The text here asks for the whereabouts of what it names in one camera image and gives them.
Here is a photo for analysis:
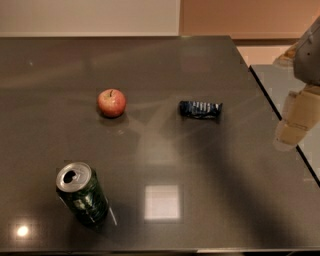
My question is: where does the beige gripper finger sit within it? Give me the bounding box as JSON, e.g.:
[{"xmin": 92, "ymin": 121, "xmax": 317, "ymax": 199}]
[
  {"xmin": 282, "ymin": 85, "xmax": 320, "ymax": 130},
  {"xmin": 273, "ymin": 120, "xmax": 307, "ymax": 151}
]

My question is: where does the blue rxbar wrapper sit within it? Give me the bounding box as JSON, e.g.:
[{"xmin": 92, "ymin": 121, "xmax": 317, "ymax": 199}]
[{"xmin": 179, "ymin": 101, "xmax": 223, "ymax": 119}]

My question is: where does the red apple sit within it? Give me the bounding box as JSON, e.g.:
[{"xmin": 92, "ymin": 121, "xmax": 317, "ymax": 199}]
[{"xmin": 97, "ymin": 89, "xmax": 126, "ymax": 118}]

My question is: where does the green soda can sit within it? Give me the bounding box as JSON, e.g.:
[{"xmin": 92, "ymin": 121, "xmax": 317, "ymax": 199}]
[{"xmin": 56, "ymin": 162, "xmax": 109, "ymax": 226}]

